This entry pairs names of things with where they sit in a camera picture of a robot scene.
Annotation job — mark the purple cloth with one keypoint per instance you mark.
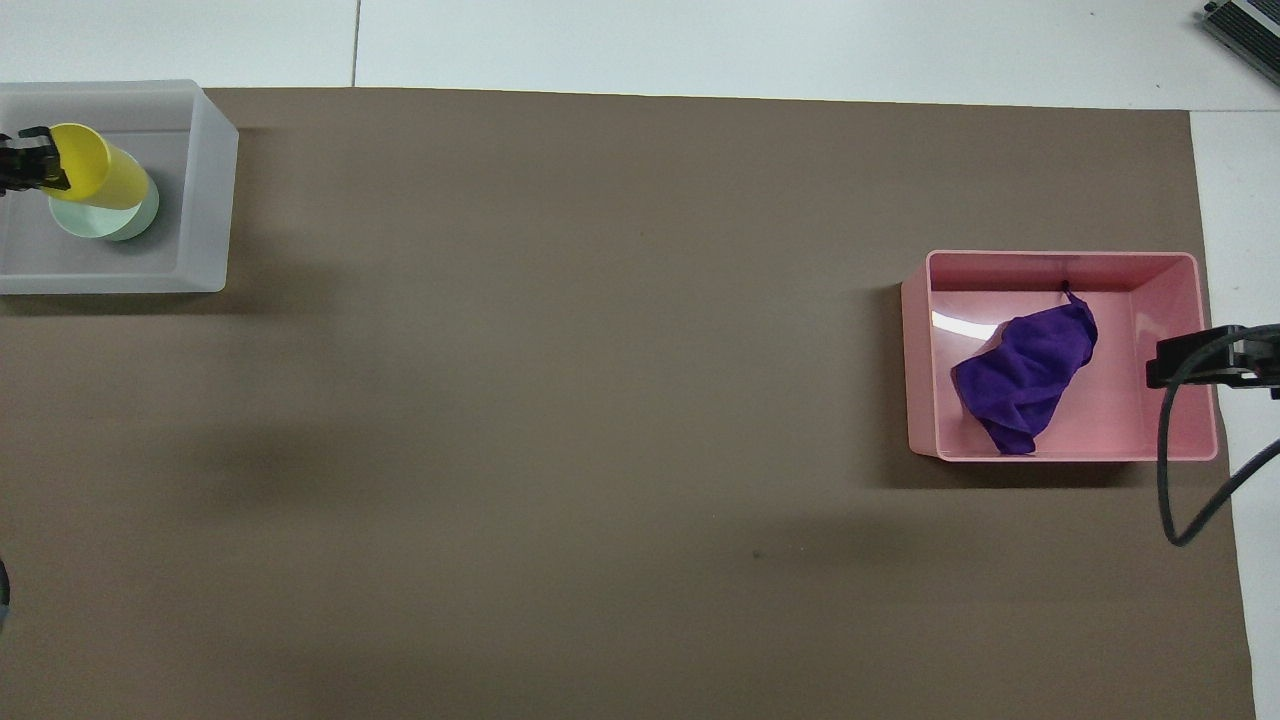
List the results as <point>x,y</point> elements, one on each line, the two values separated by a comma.
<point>1030,370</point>

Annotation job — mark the yellow plastic cup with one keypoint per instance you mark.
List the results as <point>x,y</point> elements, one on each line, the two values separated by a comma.
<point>102,170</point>

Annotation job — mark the grey ribbed device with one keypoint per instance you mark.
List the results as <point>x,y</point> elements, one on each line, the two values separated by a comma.
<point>1250,28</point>

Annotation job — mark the light green plastic cup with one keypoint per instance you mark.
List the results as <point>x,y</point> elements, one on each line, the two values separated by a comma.
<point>98,226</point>

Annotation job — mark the translucent white plastic box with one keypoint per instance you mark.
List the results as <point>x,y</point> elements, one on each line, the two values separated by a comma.
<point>200,210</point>

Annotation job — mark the pink plastic box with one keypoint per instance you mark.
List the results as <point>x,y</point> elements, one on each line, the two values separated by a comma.
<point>920,360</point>

